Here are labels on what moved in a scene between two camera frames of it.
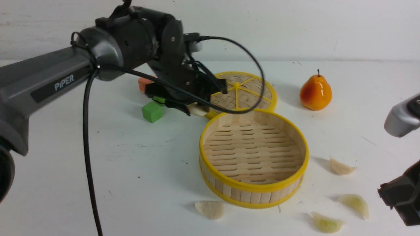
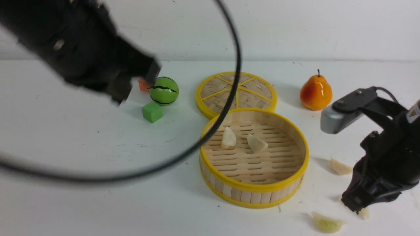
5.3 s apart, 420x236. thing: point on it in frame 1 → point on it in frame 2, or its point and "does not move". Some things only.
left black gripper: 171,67 → 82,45
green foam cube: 152,112 does not move
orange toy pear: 315,93 does not move
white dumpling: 341,169 does not move
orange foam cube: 142,82 does not move
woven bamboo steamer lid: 245,90 does not move
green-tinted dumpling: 326,226 does not move
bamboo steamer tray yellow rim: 253,160 does not move
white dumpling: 194,109 → 229,139
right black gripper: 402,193 → 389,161
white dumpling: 213,209 → 255,144
